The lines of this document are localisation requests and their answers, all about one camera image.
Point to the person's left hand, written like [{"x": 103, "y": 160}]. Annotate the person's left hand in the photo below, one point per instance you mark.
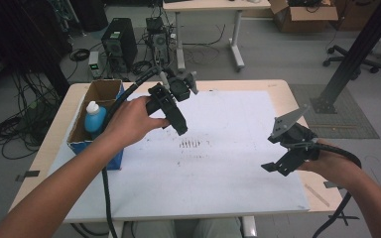
[{"x": 132, "y": 122}]

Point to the black metal stand post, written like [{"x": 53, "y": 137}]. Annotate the black metal stand post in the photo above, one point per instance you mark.
[{"x": 360, "y": 49}]

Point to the pale tape strip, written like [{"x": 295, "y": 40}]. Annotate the pale tape strip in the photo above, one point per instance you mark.
[{"x": 316, "y": 194}]

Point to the person's right hand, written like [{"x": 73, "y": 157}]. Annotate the person's right hand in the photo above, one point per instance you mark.
[{"x": 335, "y": 168}]

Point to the dark floor mat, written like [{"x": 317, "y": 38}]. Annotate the dark floor mat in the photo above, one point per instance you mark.
[{"x": 344, "y": 125}]

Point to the closed brown cardboard box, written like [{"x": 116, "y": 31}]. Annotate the closed brown cardboard box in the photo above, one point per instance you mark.
[{"x": 354, "y": 15}]

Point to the black computer tower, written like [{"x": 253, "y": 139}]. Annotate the black computer tower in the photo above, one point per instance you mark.
[{"x": 120, "y": 39}]

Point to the white background table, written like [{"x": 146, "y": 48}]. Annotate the white background table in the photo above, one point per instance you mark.
[{"x": 211, "y": 5}]

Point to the white table leg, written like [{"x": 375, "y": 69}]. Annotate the white table leg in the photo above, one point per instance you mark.
[
  {"x": 249, "y": 227},
  {"x": 116, "y": 230}
]

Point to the blue bottle with white cap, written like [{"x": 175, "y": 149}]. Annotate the blue bottle with white cap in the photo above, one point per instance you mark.
[{"x": 96, "y": 120}]

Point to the blue cardboard box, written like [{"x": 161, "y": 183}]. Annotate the blue cardboard box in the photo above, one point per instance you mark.
[{"x": 101, "y": 90}]

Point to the white power supply unit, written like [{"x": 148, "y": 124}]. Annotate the white power supply unit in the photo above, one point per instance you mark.
[{"x": 94, "y": 62}]

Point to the white table mat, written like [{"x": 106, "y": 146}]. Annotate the white table mat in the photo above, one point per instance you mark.
[{"x": 218, "y": 172}]

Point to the small open computer case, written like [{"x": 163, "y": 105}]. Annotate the small open computer case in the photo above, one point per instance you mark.
[{"x": 158, "y": 39}]

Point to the open brown cardboard box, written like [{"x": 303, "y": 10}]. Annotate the open brown cardboard box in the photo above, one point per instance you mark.
[{"x": 306, "y": 18}]

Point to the black office chair base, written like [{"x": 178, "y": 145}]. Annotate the black office chair base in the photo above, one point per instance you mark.
[{"x": 350, "y": 59}]

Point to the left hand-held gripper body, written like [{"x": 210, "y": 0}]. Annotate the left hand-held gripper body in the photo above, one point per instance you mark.
[{"x": 180, "y": 87}]

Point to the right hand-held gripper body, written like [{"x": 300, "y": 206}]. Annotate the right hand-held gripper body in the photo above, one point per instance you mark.
[{"x": 294, "y": 135}]

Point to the black tape piece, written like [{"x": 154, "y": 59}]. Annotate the black tape piece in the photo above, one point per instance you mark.
[
  {"x": 330, "y": 185},
  {"x": 28, "y": 175}
]

